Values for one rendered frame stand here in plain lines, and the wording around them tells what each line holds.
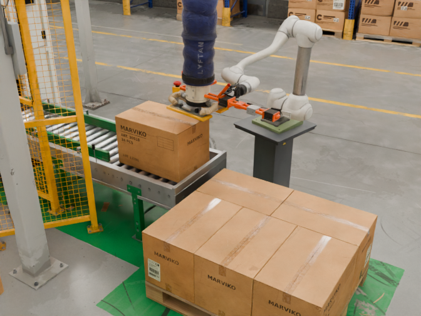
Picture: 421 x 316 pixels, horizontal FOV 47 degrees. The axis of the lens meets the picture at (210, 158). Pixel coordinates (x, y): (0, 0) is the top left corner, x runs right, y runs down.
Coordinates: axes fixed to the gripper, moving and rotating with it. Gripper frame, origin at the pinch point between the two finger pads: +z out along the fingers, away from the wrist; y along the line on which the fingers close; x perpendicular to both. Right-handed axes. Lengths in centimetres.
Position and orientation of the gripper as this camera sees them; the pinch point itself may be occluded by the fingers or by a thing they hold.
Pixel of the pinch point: (227, 98)
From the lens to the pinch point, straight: 331.3
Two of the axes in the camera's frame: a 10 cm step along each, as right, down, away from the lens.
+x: -8.4, -2.5, 4.8
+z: -5.4, 3.9, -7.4
